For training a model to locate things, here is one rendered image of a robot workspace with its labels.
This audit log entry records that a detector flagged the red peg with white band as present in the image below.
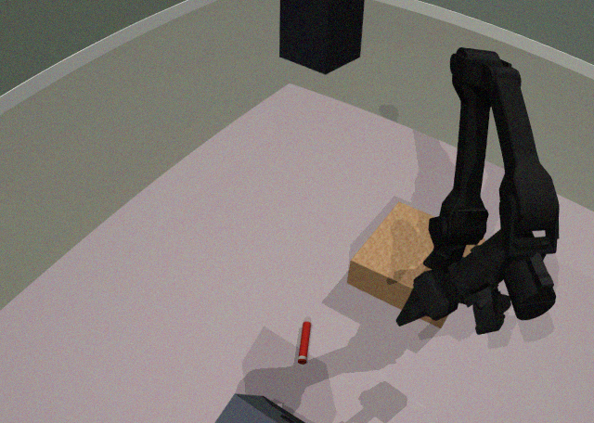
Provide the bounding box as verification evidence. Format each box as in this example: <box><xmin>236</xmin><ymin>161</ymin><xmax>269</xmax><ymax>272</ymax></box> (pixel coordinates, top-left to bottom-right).
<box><xmin>298</xmin><ymin>322</ymin><xmax>311</xmax><ymax>365</ymax></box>

